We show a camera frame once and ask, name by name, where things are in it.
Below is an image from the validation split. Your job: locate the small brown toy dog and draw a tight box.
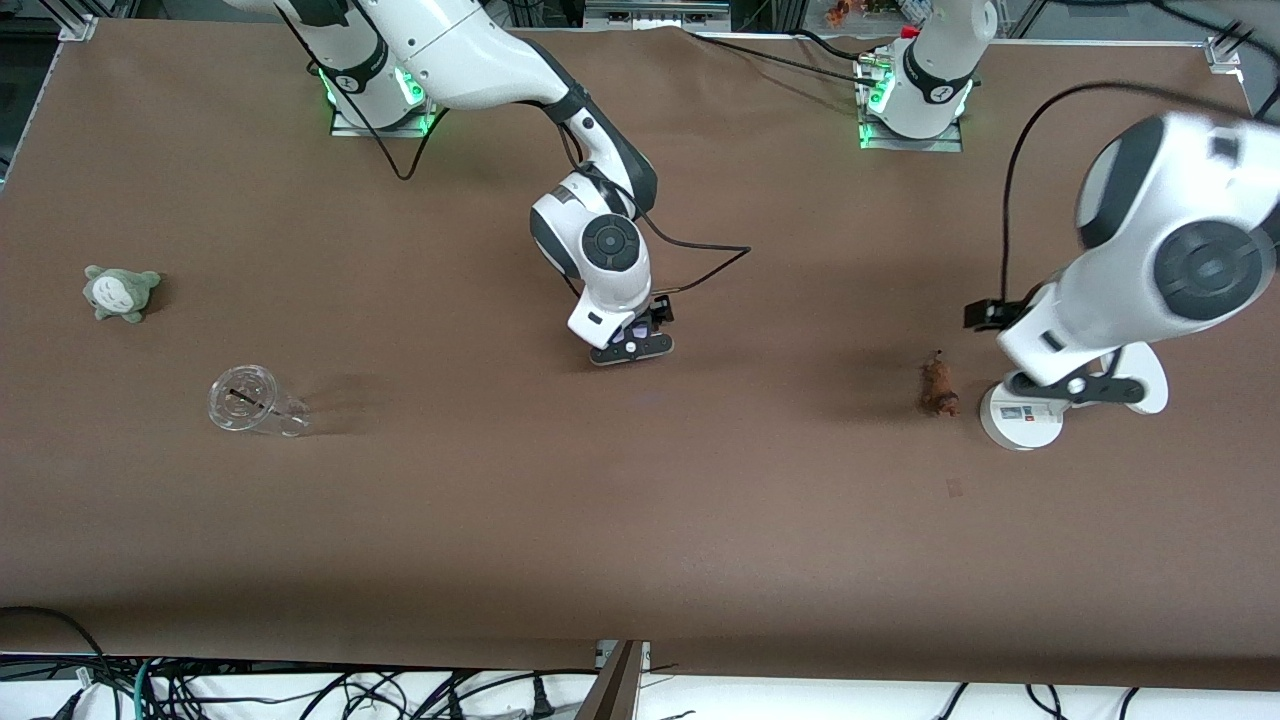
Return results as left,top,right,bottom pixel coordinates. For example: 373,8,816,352
920,350,961,418

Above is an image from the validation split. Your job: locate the brown table cover sheet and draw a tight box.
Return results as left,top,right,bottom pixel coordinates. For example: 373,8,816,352
0,18,1280,691

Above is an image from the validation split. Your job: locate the brown wooden beam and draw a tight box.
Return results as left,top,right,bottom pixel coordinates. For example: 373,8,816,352
575,640,646,720

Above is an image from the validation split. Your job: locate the clear plastic cup with lid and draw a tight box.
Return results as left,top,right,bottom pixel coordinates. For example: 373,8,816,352
207,364,313,438

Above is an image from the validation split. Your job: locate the grey green Totoro plush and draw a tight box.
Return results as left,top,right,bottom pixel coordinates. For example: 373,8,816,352
83,264,163,324

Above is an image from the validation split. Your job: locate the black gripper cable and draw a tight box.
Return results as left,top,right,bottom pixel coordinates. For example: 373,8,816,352
275,5,753,297
998,82,1280,303

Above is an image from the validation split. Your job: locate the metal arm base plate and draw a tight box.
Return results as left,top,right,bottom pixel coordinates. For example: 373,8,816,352
856,50,966,154
328,40,439,139

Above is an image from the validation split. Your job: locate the long black cable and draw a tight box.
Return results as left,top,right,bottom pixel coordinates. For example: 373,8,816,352
795,28,896,63
685,30,886,86

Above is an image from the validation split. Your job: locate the grey aluminium frame bar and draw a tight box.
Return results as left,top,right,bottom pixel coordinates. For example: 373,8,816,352
583,0,733,31

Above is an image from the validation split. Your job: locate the small metal bracket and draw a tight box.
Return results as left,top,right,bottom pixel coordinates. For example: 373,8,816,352
596,640,652,673

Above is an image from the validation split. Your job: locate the thick black cable loop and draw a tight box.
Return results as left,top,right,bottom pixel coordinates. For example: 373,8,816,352
0,605,106,720

